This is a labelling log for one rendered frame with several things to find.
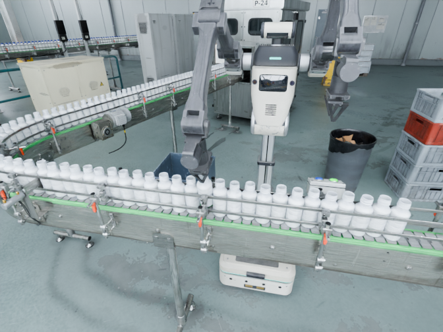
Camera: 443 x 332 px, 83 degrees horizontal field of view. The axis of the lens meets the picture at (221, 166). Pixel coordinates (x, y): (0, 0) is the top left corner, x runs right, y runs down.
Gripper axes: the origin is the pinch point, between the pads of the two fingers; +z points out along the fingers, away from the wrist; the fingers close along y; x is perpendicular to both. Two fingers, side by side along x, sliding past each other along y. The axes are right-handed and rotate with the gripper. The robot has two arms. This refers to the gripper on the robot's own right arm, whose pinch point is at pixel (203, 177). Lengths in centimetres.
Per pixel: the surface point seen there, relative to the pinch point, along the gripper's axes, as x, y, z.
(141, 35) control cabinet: -297, -528, 119
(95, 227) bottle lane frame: -54, 11, 31
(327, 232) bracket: 45.6, 11.8, 8.0
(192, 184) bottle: -4.8, 0.2, 4.8
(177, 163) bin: -36, -52, 47
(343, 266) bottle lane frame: 57, 12, 31
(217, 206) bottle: 5.3, 3.8, 12.5
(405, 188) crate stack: 168, -141, 146
